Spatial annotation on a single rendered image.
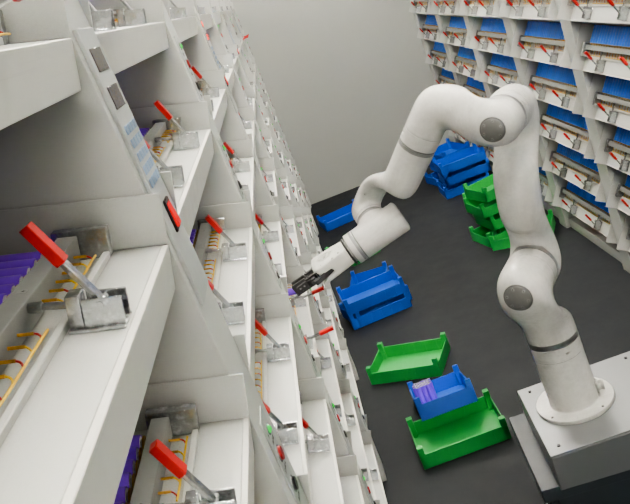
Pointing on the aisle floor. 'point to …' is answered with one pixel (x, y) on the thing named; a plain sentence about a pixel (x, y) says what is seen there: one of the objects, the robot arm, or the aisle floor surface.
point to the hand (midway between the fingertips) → (301, 285)
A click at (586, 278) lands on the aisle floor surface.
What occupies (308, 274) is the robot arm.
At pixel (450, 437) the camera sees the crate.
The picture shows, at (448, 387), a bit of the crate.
